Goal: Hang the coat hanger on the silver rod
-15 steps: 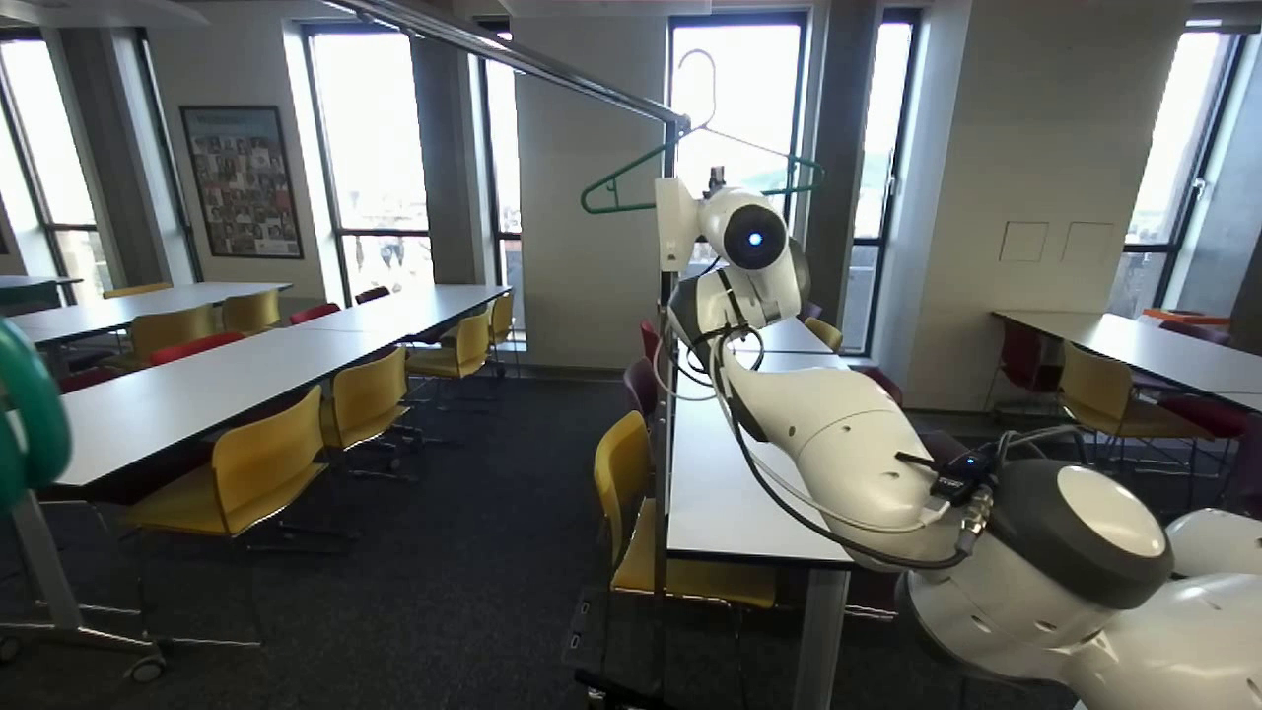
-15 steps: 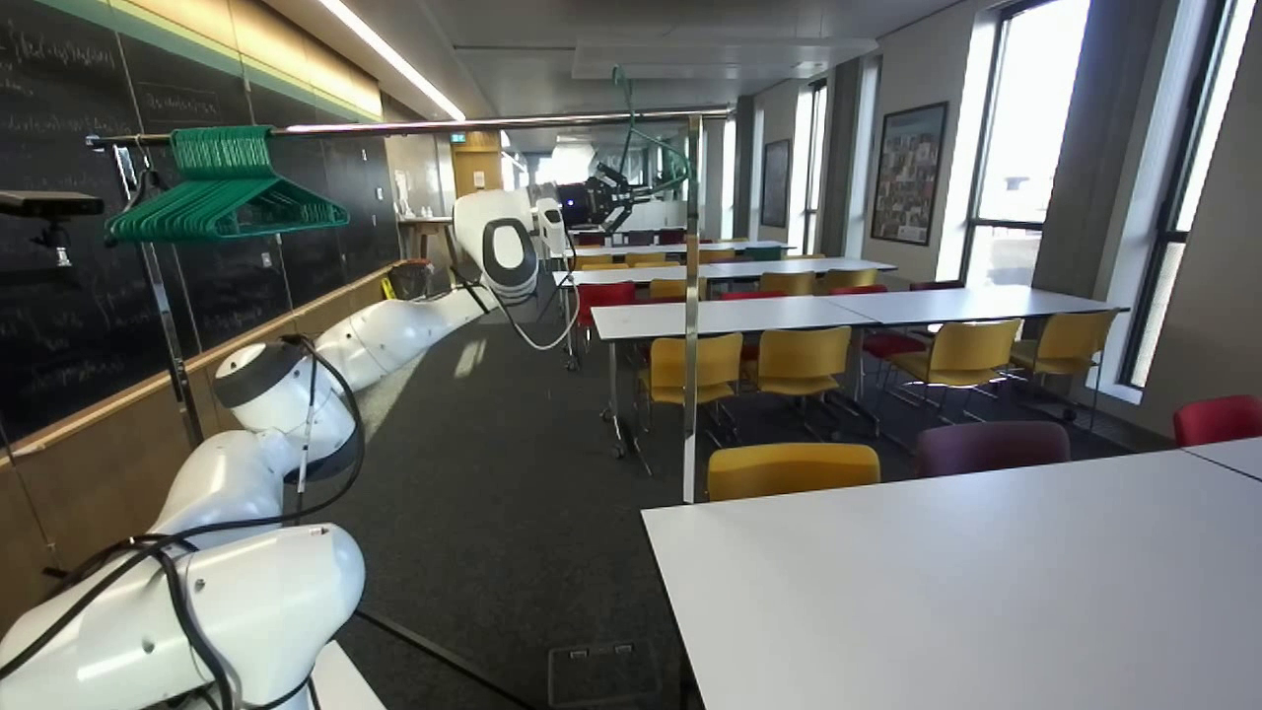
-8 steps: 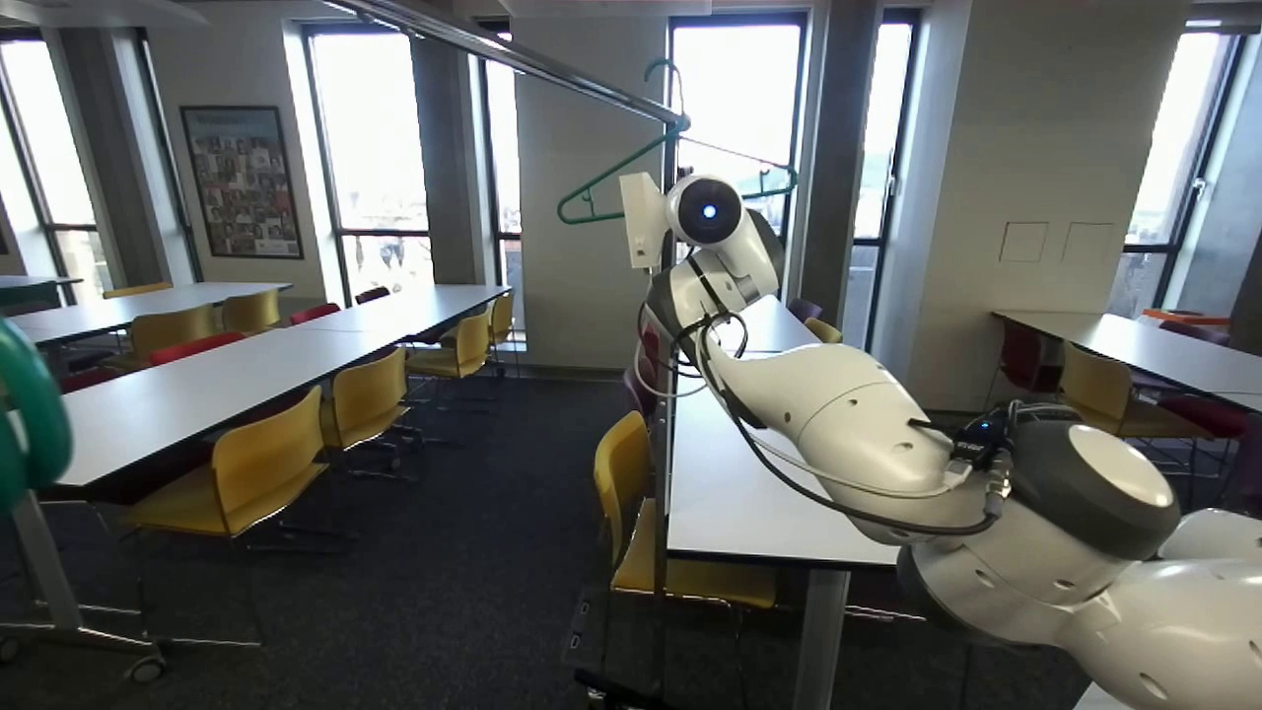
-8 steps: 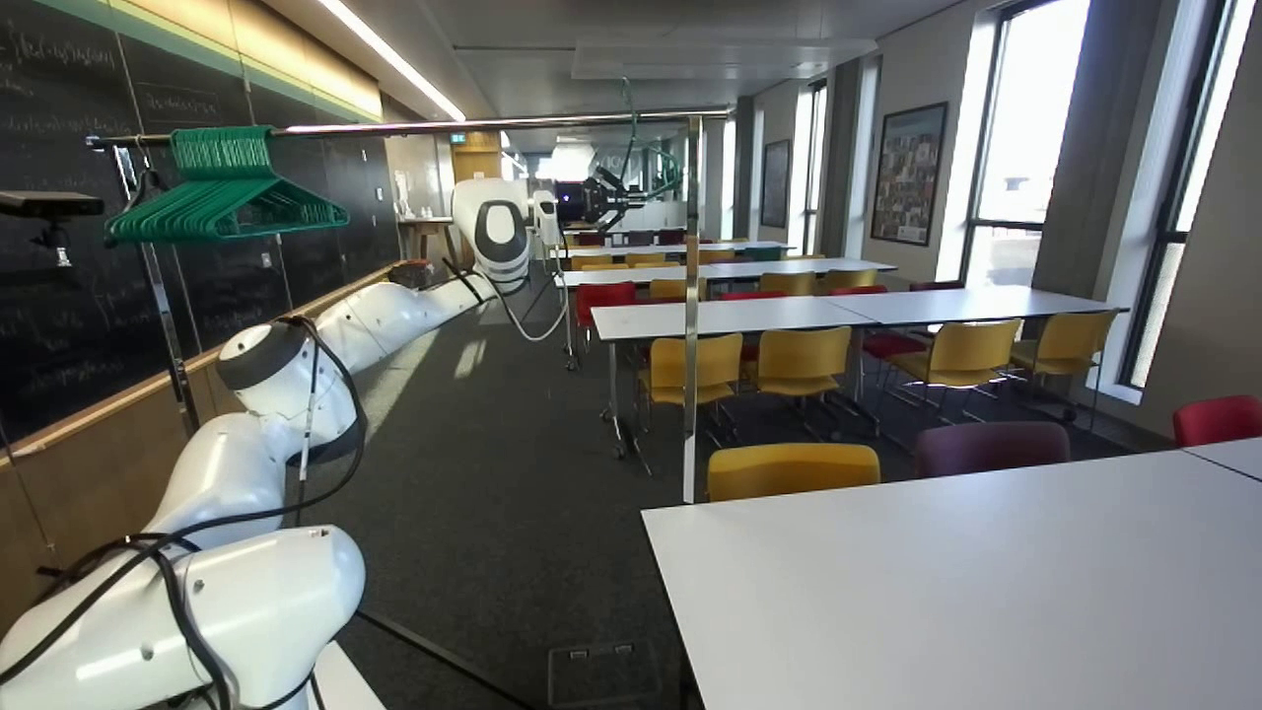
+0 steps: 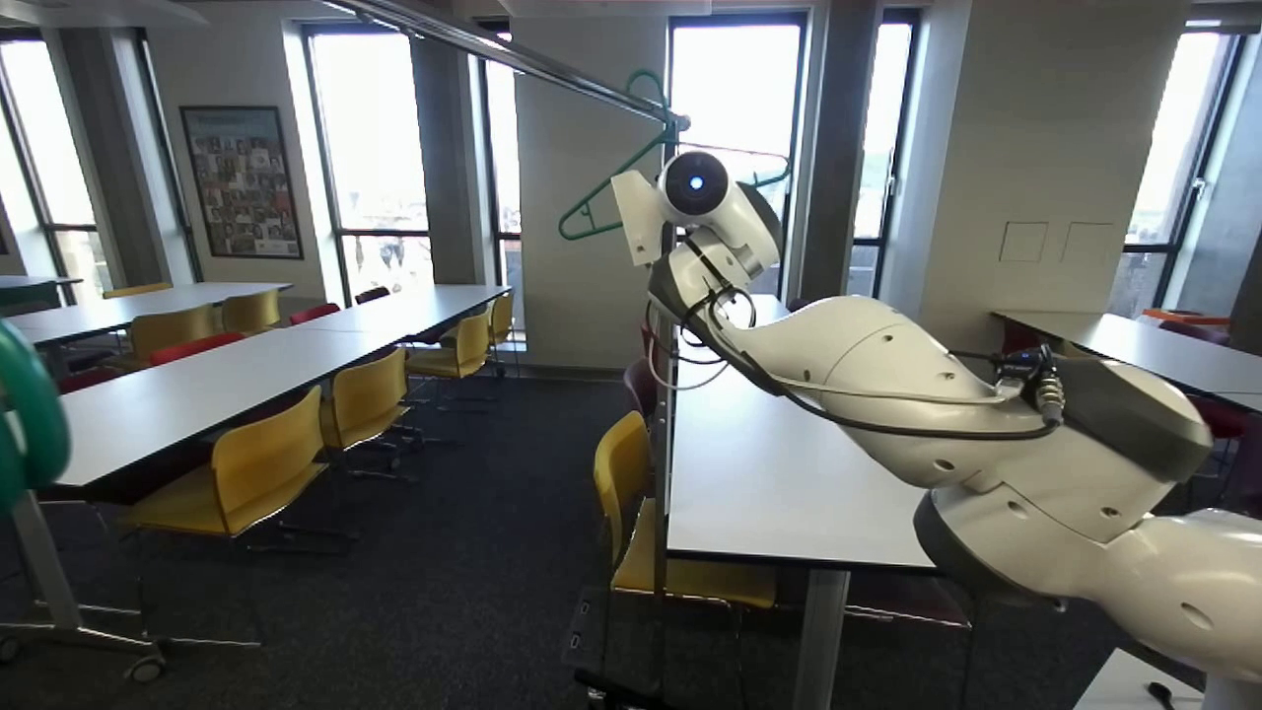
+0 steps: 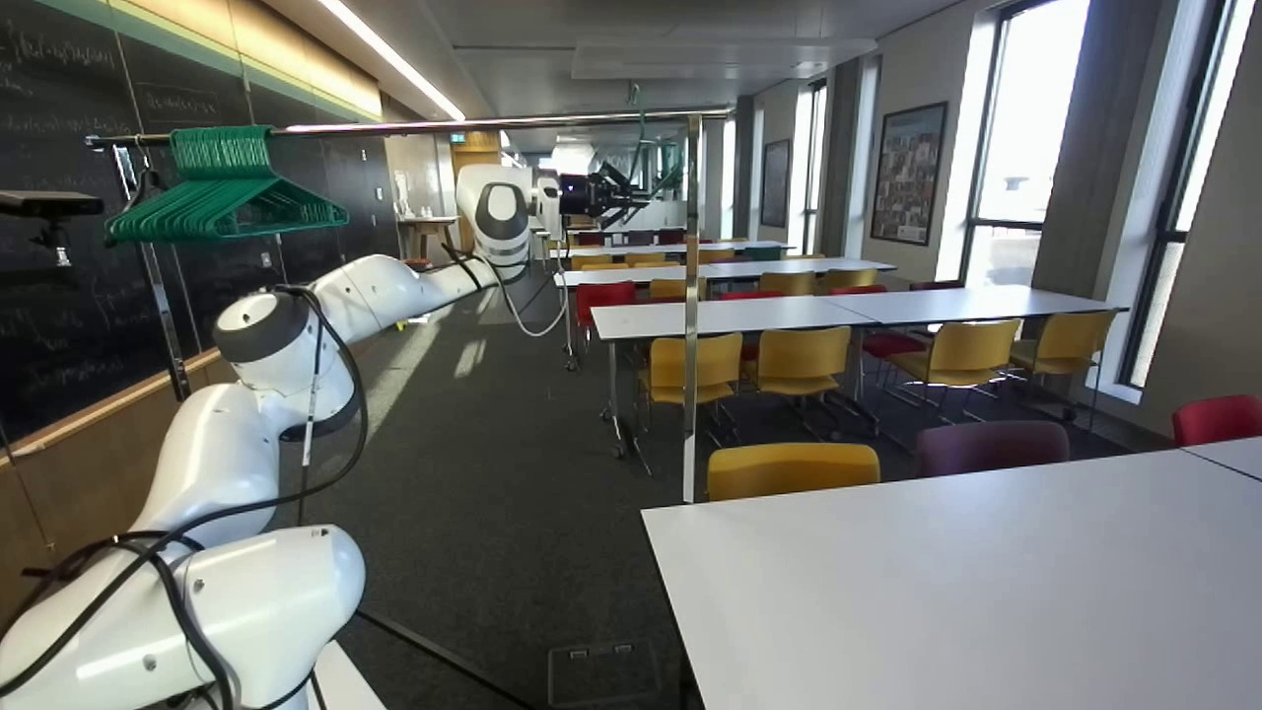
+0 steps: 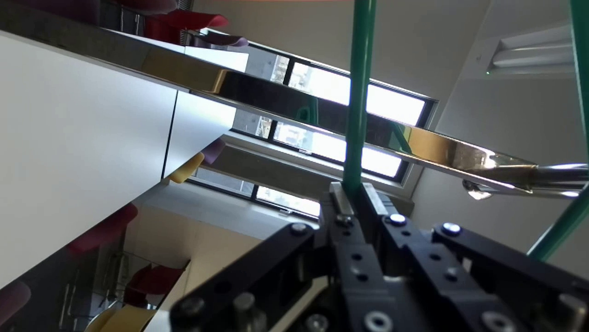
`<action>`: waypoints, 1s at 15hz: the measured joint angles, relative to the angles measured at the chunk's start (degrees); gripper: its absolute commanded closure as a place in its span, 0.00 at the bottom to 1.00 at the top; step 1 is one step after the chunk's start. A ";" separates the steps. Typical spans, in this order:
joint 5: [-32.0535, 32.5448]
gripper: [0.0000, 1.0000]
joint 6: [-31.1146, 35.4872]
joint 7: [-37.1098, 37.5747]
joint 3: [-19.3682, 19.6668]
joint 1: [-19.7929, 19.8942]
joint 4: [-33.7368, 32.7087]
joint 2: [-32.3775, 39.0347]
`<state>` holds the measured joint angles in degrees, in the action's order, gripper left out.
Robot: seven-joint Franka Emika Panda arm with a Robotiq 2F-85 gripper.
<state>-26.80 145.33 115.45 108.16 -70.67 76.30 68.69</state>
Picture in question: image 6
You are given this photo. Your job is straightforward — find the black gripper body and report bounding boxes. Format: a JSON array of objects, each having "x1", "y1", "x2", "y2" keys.
[{"x1": 558, "y1": 163, "x2": 623, "y2": 222}]

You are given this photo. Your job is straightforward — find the green wire coat hanger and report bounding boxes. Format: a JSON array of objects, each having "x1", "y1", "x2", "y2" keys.
[{"x1": 597, "y1": 133, "x2": 690, "y2": 235}]

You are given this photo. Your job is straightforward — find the silver clothes rack rod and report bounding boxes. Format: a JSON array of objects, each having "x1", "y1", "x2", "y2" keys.
[{"x1": 84, "y1": 106, "x2": 739, "y2": 151}]

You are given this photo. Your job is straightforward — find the red chair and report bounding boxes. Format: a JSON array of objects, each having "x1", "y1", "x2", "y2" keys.
[
  {"x1": 856, "y1": 322, "x2": 931, "y2": 362},
  {"x1": 573, "y1": 284, "x2": 635, "y2": 340},
  {"x1": 1168, "y1": 392, "x2": 1262, "y2": 448}
]

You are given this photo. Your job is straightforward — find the long white table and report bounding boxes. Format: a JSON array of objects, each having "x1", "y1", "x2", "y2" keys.
[{"x1": 585, "y1": 284, "x2": 1130, "y2": 452}]

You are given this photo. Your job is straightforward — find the long ceiling light strip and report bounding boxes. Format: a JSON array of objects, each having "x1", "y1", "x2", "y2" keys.
[{"x1": 314, "y1": 0, "x2": 472, "y2": 127}]

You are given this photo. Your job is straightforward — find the bunch of green hangers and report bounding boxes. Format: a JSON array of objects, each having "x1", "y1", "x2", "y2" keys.
[{"x1": 102, "y1": 122, "x2": 355, "y2": 250}]

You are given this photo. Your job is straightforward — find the purple chair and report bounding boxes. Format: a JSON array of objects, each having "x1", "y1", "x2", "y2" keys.
[{"x1": 909, "y1": 418, "x2": 1078, "y2": 476}]

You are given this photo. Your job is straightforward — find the white base board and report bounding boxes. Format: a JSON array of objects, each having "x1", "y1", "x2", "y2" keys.
[{"x1": 309, "y1": 639, "x2": 395, "y2": 710}]

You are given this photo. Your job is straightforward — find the white work table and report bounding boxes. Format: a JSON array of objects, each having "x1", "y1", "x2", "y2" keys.
[{"x1": 637, "y1": 442, "x2": 1262, "y2": 710}]

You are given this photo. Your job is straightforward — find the slim grey rack post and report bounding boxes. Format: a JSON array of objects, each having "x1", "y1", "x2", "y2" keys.
[{"x1": 677, "y1": 116, "x2": 704, "y2": 509}]

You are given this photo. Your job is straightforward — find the dark framed wall picture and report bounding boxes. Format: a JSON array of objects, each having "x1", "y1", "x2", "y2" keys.
[{"x1": 756, "y1": 133, "x2": 798, "y2": 233}]

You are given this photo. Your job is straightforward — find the framed colourful wall picture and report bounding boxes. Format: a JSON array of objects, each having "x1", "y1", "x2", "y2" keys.
[{"x1": 866, "y1": 97, "x2": 955, "y2": 252}]

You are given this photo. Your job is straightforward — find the grey rack post with base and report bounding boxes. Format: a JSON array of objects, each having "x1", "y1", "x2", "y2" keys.
[{"x1": 108, "y1": 137, "x2": 196, "y2": 404}]

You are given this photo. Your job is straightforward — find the black wall chalkboard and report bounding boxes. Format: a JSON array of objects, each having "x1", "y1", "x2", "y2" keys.
[{"x1": 0, "y1": 0, "x2": 397, "y2": 446}]

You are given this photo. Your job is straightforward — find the wooden wall ledge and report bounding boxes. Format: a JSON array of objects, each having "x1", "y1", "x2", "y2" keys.
[{"x1": 0, "y1": 343, "x2": 239, "y2": 623}]

